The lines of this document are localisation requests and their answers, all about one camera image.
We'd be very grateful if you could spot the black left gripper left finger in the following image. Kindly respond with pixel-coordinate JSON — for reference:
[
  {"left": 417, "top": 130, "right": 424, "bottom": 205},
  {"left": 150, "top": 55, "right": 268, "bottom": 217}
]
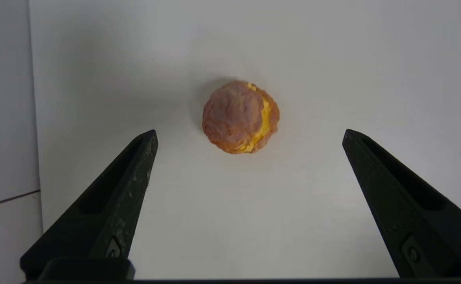
[{"left": 20, "top": 130, "right": 159, "bottom": 278}]

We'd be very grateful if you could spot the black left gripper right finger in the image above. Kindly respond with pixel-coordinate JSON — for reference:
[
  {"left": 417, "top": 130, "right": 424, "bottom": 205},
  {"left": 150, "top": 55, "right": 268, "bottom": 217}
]
[{"left": 342, "top": 129, "right": 461, "bottom": 278}]

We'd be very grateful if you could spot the brown cream puff toy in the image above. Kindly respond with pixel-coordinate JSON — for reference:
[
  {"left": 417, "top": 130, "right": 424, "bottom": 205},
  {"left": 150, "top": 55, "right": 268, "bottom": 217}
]
[{"left": 202, "top": 80, "right": 280, "bottom": 154}]

